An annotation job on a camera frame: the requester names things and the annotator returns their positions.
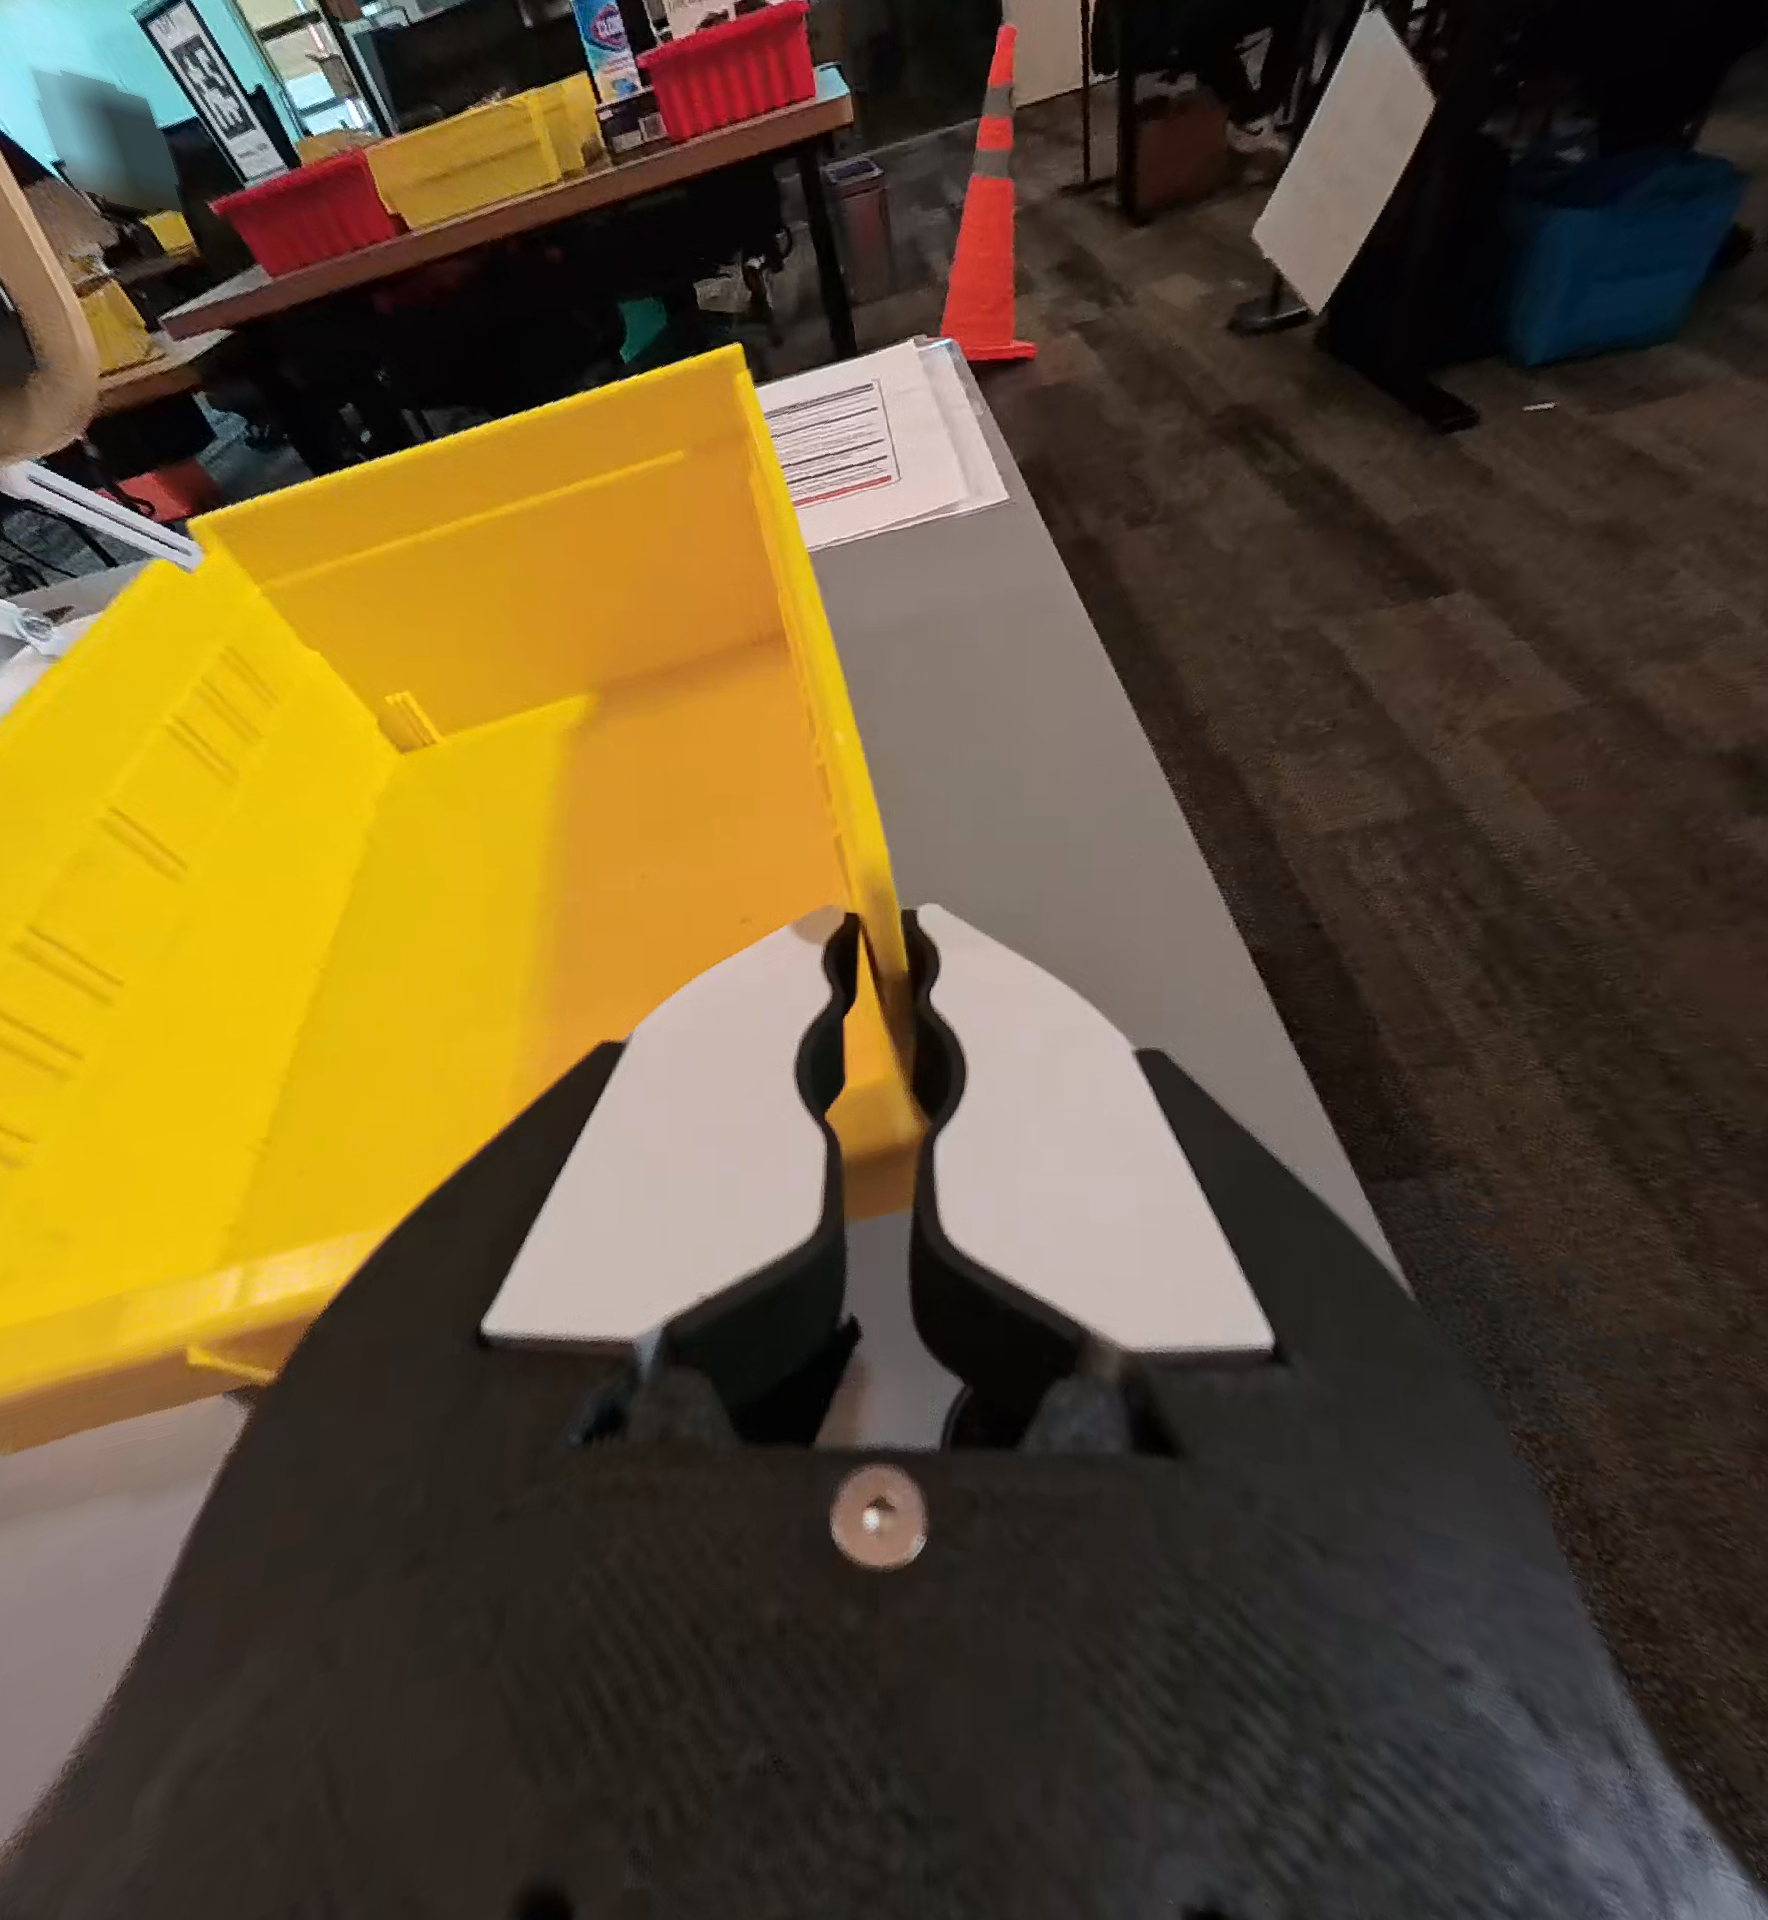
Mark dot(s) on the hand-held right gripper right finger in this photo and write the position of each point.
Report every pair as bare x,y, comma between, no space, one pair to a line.
1079,1185

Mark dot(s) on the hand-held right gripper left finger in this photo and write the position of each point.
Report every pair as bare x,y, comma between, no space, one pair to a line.
674,1170

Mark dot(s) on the yellow plastic storage bin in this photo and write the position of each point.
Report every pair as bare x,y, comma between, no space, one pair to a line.
525,900

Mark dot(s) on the grey desk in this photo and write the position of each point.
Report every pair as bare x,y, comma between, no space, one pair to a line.
1005,751

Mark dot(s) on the printed paper sheet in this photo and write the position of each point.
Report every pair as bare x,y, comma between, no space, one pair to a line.
832,443

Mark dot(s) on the white paper sheets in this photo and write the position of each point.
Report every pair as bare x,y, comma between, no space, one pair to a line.
952,435

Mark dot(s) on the orange traffic cone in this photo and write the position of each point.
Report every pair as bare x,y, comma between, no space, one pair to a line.
987,241

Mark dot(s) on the grey trash can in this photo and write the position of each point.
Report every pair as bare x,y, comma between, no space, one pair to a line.
858,225

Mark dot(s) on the brown wooden table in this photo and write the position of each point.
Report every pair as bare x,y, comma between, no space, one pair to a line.
599,189

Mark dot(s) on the red plastic bin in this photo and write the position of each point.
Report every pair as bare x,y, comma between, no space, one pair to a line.
735,69
310,210

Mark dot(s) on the brown cabinet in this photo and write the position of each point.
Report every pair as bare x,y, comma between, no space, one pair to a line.
1181,142

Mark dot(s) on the white board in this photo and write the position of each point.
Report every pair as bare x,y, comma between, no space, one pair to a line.
1342,164

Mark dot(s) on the blue storage tote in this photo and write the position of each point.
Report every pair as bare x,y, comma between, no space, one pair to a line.
1619,263

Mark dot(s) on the beige curved panel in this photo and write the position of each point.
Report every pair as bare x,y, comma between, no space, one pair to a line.
15,270

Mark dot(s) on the blue labelled canister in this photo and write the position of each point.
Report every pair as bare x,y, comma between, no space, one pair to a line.
610,53

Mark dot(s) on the black and white poster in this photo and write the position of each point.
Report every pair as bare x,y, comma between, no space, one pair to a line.
216,83

